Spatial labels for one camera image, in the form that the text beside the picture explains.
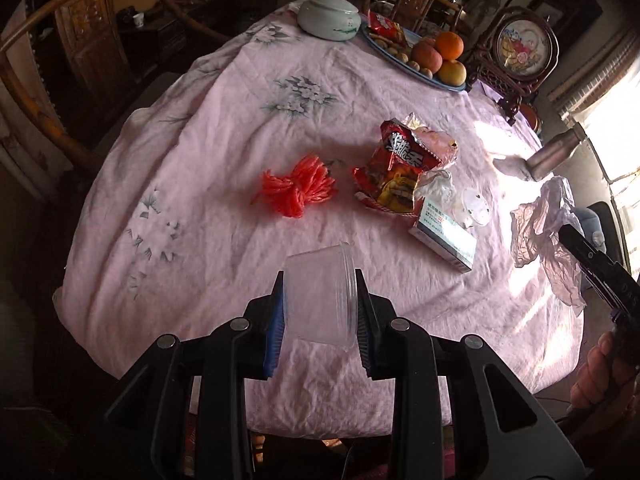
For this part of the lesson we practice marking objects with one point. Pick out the small white cup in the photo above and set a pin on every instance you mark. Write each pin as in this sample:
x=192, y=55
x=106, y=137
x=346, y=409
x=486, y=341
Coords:
x=138, y=20

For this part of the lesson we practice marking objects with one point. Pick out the red crumpled snack bag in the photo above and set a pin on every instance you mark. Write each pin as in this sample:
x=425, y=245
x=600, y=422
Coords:
x=400, y=165

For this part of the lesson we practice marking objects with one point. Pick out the pile of walnuts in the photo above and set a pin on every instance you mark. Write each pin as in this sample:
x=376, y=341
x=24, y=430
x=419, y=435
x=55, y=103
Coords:
x=397, y=52

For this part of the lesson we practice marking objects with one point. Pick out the white crumpled tissue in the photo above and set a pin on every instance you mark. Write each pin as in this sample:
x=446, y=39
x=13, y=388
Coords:
x=437, y=190

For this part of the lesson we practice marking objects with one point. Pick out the red snack packet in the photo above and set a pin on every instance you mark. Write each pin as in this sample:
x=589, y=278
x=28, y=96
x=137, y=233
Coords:
x=387, y=27

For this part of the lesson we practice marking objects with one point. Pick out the red apple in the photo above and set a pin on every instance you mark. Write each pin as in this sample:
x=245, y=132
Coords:
x=426, y=56

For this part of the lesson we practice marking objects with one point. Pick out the blue rimmed fruit plate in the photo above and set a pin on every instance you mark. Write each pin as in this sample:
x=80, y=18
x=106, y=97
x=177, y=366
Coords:
x=380, y=50

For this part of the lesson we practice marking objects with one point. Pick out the clear plastic container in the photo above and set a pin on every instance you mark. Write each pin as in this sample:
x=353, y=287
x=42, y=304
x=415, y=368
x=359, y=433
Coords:
x=320, y=295

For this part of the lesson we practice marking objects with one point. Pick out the clear plastic bag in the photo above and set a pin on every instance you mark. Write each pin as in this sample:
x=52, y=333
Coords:
x=540, y=230

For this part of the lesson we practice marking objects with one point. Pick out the clear round plastic lid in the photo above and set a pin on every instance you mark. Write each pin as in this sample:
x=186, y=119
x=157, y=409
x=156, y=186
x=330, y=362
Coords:
x=475, y=207

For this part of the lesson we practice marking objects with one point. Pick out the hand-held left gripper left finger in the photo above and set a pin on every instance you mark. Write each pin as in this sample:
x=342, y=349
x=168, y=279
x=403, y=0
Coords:
x=272, y=332

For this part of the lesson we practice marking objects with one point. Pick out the orange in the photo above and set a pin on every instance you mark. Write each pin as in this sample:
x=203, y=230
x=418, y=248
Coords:
x=449, y=45

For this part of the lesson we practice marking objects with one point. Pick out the person's right hand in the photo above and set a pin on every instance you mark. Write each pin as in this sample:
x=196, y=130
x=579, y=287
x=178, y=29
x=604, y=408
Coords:
x=595, y=380

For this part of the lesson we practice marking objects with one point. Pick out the round embroidered wooden table screen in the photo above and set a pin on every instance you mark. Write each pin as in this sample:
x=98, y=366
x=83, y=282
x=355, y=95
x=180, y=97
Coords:
x=522, y=50

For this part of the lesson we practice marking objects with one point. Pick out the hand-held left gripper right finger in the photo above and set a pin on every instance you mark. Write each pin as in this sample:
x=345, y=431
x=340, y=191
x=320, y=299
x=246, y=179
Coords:
x=364, y=332

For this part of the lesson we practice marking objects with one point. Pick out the pink floral tablecloth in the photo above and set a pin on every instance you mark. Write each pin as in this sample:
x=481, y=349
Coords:
x=225, y=170

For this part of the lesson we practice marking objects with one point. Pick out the white medicine box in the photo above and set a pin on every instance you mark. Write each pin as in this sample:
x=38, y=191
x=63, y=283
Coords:
x=445, y=240

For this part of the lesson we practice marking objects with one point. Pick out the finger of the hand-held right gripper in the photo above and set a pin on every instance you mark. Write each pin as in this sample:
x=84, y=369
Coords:
x=575, y=240

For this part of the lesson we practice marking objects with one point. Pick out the carved wooden armchair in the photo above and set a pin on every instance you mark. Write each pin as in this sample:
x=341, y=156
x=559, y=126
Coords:
x=95, y=40

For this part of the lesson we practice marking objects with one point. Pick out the pale green ceramic lidded jar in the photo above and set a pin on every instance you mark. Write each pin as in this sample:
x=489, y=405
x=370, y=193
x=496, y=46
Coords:
x=327, y=17

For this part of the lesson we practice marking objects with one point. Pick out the stainless steel bottle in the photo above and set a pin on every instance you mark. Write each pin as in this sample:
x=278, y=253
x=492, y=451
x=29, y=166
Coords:
x=552, y=155

